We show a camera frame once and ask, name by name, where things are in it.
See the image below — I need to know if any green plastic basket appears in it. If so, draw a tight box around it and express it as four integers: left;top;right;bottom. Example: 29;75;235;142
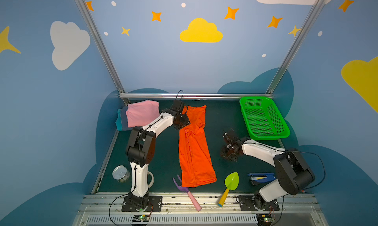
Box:
239;97;290;140

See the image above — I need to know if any orange t shirt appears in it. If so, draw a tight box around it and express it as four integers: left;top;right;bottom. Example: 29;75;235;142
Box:
178;105;217;188

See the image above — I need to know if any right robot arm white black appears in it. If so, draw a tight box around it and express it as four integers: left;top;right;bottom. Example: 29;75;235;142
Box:
221;130;316;209

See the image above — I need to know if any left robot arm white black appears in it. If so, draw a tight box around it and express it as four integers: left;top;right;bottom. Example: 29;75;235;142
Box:
126;100;190;208

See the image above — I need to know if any green toy shovel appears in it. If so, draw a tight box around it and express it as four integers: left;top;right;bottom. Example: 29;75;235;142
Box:
218;172;239;207

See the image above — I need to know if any blue stapler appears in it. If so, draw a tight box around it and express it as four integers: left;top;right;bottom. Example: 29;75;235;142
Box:
247;173;276;186

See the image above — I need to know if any pink folded t shirt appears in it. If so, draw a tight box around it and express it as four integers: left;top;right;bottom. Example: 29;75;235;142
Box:
126;100;160;127

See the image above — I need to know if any grey folded t shirt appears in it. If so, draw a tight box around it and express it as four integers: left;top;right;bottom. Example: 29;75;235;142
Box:
119;105;132;131

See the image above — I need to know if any teal folded t shirt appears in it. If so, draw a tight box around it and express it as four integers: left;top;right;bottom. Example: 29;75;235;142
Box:
115;109;123;131

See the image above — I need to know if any back horizontal aluminium bar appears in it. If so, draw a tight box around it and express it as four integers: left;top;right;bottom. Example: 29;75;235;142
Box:
119;93;273;100

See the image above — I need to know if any purple toy garden fork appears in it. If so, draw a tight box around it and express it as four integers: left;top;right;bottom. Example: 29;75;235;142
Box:
172;175;202;212

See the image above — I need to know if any white tape roll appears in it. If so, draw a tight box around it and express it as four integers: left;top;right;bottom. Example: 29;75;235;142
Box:
147;171;155;188

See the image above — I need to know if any right circuit board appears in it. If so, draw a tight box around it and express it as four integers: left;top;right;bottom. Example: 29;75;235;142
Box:
256;214;275;226

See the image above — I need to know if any circuit board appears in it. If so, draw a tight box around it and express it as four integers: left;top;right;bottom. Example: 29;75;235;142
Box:
132;215;151;224
256;214;275;226

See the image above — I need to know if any silver tin can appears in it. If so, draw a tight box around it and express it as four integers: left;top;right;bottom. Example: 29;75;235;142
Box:
112;166;130;183

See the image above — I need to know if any left circuit board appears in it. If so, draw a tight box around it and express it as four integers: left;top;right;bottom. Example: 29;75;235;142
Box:
132;215;151;224

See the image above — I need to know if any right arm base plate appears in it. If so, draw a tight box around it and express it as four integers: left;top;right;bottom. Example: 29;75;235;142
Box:
236;195;280;211

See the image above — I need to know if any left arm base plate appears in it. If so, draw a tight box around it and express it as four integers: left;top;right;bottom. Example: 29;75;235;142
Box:
121;195;162;212

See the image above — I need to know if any aluminium rail base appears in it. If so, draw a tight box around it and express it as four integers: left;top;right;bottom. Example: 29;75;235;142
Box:
73;193;328;226

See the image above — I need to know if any left aluminium frame post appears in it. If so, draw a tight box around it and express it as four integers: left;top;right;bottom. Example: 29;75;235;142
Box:
74;0;125;93

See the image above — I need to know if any aluminium frame post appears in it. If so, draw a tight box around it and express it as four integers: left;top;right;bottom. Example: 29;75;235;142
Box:
74;0;125;93
265;0;326;97

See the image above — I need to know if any right aluminium frame post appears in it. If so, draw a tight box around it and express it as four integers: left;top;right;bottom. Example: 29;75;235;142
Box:
265;0;326;97

